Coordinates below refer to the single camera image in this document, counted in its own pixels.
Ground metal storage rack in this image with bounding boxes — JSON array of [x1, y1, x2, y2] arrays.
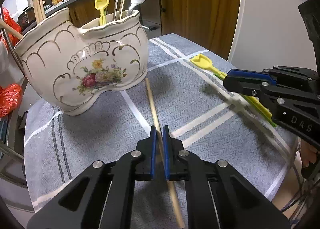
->
[[0, 6, 36, 194]]

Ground yellow plastic spoon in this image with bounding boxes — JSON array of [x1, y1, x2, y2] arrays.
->
[[94, 0, 110, 26], [190, 54, 277, 127]]

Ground wooden chopstick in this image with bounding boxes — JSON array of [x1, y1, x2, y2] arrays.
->
[[145, 78, 185, 228], [33, 0, 42, 24]]

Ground grey plaid table cloth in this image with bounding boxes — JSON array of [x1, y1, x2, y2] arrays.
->
[[24, 34, 296, 228]]

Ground hanging red plastic bag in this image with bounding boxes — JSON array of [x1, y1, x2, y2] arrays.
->
[[0, 6, 23, 50]]

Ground wooden spoon in holder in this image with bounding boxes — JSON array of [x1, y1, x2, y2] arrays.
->
[[0, 19, 23, 40]]

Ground wooden chopstick in holder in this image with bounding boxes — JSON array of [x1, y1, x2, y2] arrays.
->
[[33, 0, 42, 24]]

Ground cream ceramic double utensil holder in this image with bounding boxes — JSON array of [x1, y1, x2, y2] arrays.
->
[[14, 8, 149, 116]]

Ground built-in steel oven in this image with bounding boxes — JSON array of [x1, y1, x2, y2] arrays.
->
[[138, 0, 162, 39]]

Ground wooden base cabinets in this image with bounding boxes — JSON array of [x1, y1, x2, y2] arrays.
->
[[21, 0, 243, 60]]

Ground person's right hand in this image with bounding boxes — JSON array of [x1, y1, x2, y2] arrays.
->
[[300, 140, 319, 168]]

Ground brown rice cooker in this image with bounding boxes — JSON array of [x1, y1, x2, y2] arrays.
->
[[18, 7, 36, 30]]

